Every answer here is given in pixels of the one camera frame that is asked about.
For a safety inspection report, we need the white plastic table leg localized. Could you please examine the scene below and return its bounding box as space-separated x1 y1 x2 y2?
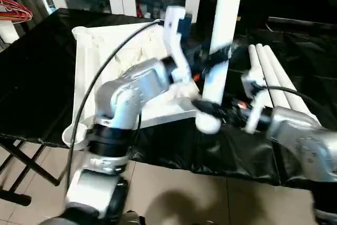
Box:
195 0 246 134
254 44 296 111
247 46 267 105
262 45 320 126

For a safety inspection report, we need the white plastic table top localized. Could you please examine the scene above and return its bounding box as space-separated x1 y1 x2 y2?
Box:
62 22 204 148

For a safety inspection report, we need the black work mat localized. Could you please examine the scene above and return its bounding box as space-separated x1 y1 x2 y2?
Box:
0 8 337 186

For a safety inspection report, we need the black tripod stand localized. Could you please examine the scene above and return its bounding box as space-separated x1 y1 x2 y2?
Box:
0 134 62 208

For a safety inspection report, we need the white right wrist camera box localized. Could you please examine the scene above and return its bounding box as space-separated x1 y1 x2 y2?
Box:
241 70 270 133

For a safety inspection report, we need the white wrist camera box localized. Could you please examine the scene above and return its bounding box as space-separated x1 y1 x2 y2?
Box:
162 6 193 84
241 70 270 133

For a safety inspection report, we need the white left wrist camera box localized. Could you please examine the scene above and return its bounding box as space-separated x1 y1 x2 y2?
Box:
162 6 193 84

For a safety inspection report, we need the red wire coil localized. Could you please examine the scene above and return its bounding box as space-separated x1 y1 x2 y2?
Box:
0 0 33 23

